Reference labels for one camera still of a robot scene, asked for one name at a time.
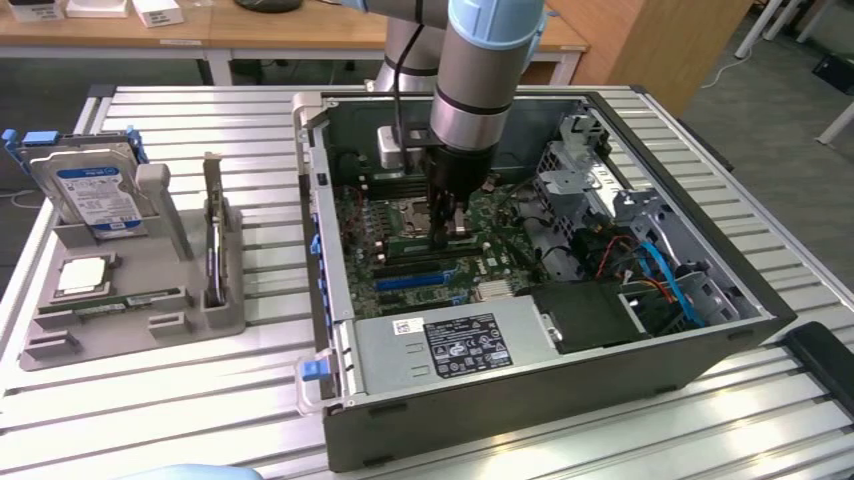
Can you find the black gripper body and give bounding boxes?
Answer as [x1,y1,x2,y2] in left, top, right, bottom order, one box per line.
[425,144,497,202]

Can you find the installed RAM stick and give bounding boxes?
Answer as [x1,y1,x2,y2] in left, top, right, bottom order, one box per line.
[385,238,484,254]

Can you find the black RAM slot bank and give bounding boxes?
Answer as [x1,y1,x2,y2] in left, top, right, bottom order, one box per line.
[369,173,430,200]

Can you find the green RAM stick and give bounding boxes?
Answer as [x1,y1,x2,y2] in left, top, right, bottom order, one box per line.
[37,291,183,315]

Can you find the CPU socket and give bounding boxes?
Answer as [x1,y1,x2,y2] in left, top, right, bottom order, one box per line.
[391,199,442,237]

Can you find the black expansion slot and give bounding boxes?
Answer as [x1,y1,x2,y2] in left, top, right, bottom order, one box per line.
[371,259,444,279]

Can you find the blue expansion slot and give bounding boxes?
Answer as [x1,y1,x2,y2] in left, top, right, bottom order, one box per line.
[375,272,450,292]

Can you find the green motherboard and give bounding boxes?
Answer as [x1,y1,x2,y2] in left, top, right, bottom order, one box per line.
[331,169,557,319]

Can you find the silver chipset heatsink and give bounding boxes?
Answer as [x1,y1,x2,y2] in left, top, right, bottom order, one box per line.
[476,279,521,302]

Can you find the grey power supply unit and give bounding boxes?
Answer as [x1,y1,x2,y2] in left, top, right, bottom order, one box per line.
[351,296,561,397]

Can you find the metal disk bay cage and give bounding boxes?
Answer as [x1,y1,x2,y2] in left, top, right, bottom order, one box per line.
[533,102,764,331]

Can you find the graphics card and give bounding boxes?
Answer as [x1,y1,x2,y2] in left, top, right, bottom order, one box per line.
[202,151,233,307]

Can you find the black open PC case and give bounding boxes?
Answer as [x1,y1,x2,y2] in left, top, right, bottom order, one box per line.
[291,88,800,474]

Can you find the wooden cabinet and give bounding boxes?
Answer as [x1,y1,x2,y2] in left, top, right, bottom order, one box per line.
[572,0,753,119]

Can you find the black round object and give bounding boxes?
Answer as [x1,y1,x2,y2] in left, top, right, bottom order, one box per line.
[233,0,306,14]

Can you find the wooden desk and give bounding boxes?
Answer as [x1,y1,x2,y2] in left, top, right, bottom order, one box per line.
[0,0,593,87]

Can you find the grey parts rack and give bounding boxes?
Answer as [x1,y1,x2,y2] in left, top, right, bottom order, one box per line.
[18,160,250,372]

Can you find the hard disk with blue label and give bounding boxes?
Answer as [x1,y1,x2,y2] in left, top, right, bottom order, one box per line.
[29,147,150,242]

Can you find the CPU with silver lid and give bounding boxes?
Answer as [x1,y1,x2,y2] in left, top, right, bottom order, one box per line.
[55,256,114,294]

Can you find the white table legs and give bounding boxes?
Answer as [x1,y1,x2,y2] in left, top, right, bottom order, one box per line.
[733,0,854,59]

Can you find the white box with label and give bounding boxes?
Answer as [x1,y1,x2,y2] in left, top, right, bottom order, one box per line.
[130,0,183,29]

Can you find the white table leg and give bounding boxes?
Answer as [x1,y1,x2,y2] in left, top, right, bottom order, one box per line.
[816,98,854,146]

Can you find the black floor box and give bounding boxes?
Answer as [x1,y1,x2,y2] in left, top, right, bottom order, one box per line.
[810,51,854,96]

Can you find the light blue rounded object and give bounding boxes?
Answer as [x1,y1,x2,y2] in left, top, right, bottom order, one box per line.
[129,463,263,480]

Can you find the blue disk caddy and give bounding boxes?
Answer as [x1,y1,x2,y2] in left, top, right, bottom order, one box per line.
[0,126,153,167]

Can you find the black block at table edge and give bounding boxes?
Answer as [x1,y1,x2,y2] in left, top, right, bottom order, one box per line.
[782,321,854,427]

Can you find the plain white box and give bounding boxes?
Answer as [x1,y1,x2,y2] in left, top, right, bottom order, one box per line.
[66,0,130,19]

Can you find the white box with dark print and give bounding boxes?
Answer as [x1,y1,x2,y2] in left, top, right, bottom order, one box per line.
[9,0,70,24]

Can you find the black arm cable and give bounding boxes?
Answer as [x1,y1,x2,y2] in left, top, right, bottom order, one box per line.
[391,0,429,176]

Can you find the red wire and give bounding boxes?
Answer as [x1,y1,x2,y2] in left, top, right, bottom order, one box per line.
[596,233,637,281]

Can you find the blue SATA wire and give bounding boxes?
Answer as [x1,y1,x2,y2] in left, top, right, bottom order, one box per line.
[637,238,706,329]

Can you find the white floor cable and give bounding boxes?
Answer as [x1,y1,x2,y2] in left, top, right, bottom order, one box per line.
[698,48,744,91]

